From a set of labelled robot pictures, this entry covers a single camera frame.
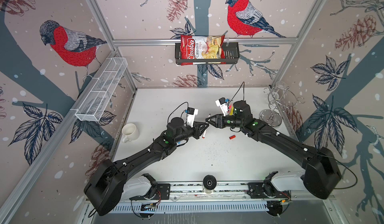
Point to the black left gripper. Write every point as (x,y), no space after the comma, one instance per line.
(196,128)

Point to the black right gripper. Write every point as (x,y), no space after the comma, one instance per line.
(214,117)

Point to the yellow highlighter pen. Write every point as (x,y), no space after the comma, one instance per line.
(231,110)

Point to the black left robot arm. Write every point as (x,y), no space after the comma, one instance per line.
(105,188)

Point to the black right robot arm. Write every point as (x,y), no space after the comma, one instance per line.
(321,172)

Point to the white ceramic mug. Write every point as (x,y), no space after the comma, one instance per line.
(130,133)

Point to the chrome spiral glass holder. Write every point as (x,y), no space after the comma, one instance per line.
(281,99)

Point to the red cassava chips bag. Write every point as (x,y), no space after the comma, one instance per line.
(202,47)

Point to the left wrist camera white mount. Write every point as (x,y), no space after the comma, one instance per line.
(191,113)

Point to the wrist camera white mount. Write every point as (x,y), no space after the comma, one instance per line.
(222,103)
(191,113)

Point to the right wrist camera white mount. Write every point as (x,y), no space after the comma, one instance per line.
(222,103)

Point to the black round knob on rail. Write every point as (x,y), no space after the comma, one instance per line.
(209,184)

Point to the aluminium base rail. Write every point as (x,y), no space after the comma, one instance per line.
(224,191)

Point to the black wire wall basket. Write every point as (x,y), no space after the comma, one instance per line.
(227,54)

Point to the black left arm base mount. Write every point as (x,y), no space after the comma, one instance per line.
(162,192)

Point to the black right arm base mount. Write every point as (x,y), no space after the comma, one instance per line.
(261,190)

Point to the white wire mesh shelf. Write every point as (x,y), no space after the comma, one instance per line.
(100,94)

